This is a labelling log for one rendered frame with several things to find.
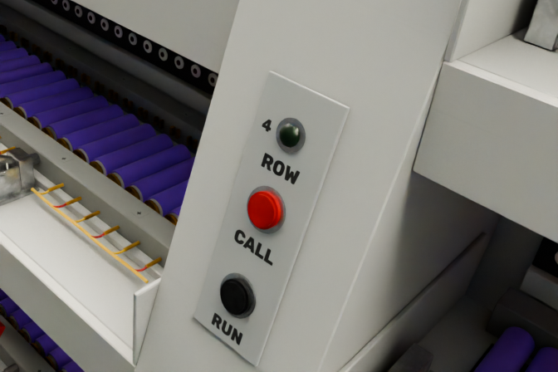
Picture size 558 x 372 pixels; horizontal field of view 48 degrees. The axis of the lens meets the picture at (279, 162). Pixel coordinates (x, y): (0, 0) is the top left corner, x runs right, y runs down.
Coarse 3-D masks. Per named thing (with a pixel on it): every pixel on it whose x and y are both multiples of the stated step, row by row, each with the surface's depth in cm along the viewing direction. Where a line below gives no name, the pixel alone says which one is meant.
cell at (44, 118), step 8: (96, 96) 53; (72, 104) 51; (80, 104) 51; (88, 104) 52; (96, 104) 52; (104, 104) 53; (48, 112) 50; (56, 112) 50; (64, 112) 50; (72, 112) 51; (80, 112) 51; (40, 120) 49; (48, 120) 49; (56, 120) 50; (40, 128) 49
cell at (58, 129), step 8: (88, 112) 51; (96, 112) 51; (104, 112) 51; (112, 112) 51; (120, 112) 52; (64, 120) 49; (72, 120) 49; (80, 120) 49; (88, 120) 50; (96, 120) 50; (104, 120) 51; (48, 128) 48; (56, 128) 48; (64, 128) 48; (72, 128) 49; (80, 128) 49; (56, 136) 48
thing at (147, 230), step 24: (0, 120) 47; (24, 120) 47; (24, 144) 45; (48, 144) 45; (48, 168) 44; (72, 168) 43; (72, 192) 43; (96, 192) 41; (120, 192) 41; (96, 216) 41; (120, 216) 39; (144, 216) 39; (96, 240) 39; (144, 240) 38; (168, 240) 38
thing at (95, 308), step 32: (0, 0) 68; (64, 32) 62; (128, 64) 57; (192, 96) 52; (0, 224) 40; (32, 224) 41; (64, 224) 41; (0, 256) 40; (32, 256) 38; (64, 256) 39; (96, 256) 39; (32, 288) 38; (64, 288) 36; (96, 288) 37; (128, 288) 37; (32, 320) 40; (64, 320) 36; (96, 320) 35; (128, 320) 35; (96, 352) 35; (128, 352) 33
